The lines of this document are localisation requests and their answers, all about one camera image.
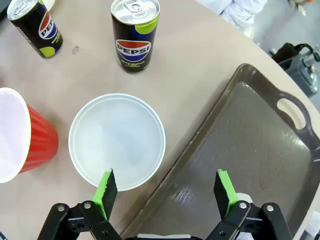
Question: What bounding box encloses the right gripper black green left finger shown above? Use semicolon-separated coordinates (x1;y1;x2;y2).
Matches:
37;168;123;240

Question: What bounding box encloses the right gripper black green right finger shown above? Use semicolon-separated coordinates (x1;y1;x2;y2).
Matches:
204;169;293;240

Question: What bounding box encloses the white plastic bowl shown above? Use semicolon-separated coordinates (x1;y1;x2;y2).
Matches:
68;93;167;192

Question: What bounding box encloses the red plastic cup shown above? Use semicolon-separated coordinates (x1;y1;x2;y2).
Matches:
0;87;60;184

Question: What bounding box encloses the black Pepsi can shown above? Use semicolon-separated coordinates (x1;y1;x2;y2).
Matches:
110;0;161;74
6;0;64;59

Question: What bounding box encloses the brown plastic tray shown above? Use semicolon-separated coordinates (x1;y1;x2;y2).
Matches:
119;63;320;240

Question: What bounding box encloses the black and grey bag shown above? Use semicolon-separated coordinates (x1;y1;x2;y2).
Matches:
271;42;320;98

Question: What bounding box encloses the person in white hooded jacket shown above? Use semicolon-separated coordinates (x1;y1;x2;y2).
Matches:
194;0;267;28

